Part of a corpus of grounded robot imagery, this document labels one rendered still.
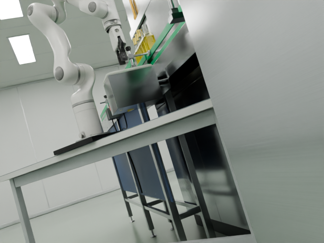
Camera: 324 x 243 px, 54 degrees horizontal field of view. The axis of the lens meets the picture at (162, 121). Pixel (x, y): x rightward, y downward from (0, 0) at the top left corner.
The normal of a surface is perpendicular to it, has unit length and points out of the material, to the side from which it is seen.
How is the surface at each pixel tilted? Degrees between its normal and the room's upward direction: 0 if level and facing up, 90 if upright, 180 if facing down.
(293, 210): 90
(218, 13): 90
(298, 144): 90
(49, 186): 90
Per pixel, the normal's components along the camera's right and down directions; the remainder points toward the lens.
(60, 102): 0.28, -0.16
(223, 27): -0.91, 0.25
